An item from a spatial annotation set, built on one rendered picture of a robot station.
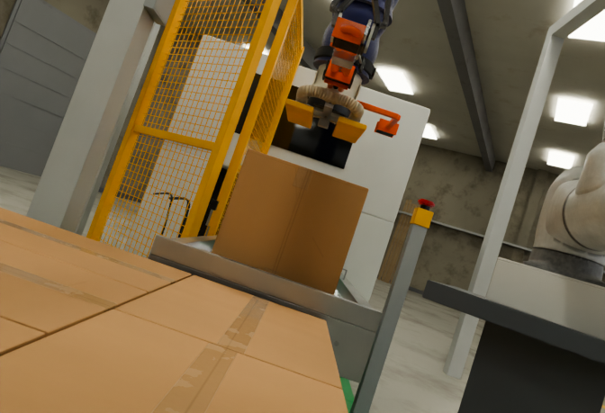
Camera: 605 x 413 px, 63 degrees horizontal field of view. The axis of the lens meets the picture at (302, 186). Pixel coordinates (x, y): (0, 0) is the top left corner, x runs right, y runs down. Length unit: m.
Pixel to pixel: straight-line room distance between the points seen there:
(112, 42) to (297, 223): 1.31
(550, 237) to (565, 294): 0.16
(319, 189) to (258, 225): 0.22
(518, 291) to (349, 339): 0.54
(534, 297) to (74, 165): 1.88
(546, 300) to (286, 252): 0.74
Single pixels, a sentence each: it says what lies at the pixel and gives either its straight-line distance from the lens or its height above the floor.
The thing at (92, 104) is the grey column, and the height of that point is 0.98.
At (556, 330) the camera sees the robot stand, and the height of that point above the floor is 0.74.
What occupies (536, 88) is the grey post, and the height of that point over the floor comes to 2.59.
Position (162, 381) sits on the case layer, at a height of 0.54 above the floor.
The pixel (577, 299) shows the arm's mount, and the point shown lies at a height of 0.81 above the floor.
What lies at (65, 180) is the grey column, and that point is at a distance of 2.39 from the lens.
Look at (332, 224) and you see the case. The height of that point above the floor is 0.81.
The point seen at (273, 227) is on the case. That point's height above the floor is 0.74.
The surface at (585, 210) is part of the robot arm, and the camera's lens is 1.13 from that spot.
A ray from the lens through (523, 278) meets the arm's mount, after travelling 1.18.
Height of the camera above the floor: 0.77
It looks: 5 degrees up
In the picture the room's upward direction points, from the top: 19 degrees clockwise
